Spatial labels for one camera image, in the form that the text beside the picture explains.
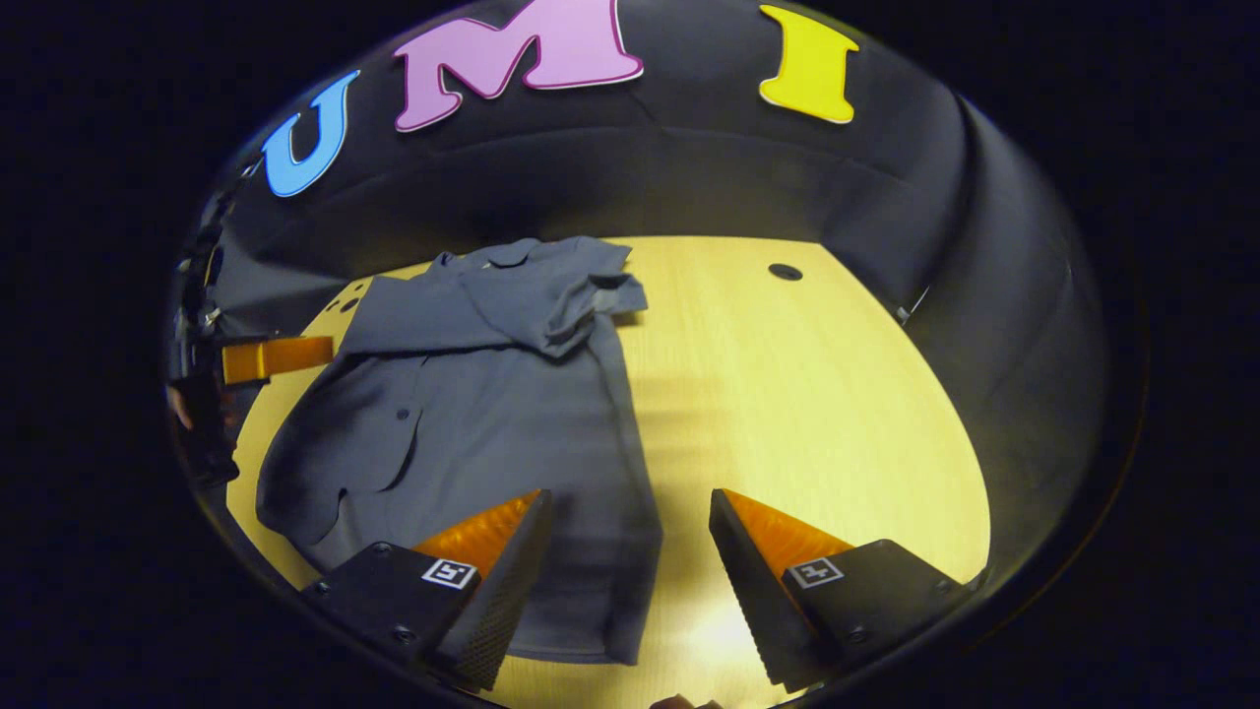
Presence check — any black backdrop cloth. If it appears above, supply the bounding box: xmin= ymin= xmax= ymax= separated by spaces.
xmin=167 ymin=0 xmax=1108 ymax=592

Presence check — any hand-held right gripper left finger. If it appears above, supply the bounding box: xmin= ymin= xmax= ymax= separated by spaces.
xmin=300 ymin=488 xmax=554 ymax=692

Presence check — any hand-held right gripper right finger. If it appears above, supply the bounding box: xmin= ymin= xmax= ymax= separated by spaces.
xmin=707 ymin=487 xmax=976 ymax=692

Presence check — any grey button shirt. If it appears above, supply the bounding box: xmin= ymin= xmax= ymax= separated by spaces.
xmin=256 ymin=236 xmax=663 ymax=666

